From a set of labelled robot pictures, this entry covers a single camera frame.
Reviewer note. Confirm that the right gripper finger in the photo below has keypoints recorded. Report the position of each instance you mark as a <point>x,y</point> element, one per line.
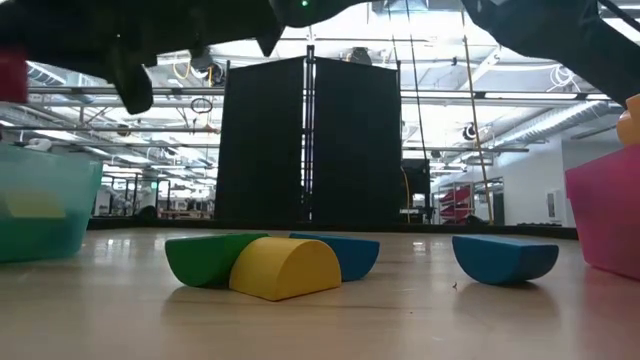
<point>40,25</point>

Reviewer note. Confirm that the yellow plastic building block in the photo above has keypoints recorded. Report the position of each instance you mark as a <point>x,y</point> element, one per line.
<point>630,125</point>

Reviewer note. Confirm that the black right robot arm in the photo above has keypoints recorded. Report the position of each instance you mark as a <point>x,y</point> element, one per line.
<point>550,30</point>

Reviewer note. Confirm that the grey overhead pipe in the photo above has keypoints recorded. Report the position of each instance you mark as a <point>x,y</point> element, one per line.
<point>100,128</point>
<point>190,91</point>

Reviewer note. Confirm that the black folding partition screen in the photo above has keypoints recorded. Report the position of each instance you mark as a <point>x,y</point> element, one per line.
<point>260,140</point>

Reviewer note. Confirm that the teal translucent plastic bin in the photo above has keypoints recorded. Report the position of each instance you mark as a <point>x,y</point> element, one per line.
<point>45,240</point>

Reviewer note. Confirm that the green wooden block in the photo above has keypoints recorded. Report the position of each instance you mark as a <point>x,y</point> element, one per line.
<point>205,260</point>

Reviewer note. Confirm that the yellow arch wooden block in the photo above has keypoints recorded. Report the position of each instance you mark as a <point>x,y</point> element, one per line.
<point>285,267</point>

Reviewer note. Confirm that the blue wooden block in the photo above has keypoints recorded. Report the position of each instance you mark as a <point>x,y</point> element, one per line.
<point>355,255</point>
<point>505,260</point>

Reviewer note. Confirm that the red storage rack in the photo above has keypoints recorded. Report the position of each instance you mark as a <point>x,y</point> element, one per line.
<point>450,195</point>

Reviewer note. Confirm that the red translucent plastic bin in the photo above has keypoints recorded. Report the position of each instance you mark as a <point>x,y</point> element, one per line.
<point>605,215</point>

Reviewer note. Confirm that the silver ventilation duct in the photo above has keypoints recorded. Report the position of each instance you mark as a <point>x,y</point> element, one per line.
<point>60,75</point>
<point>550,122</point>

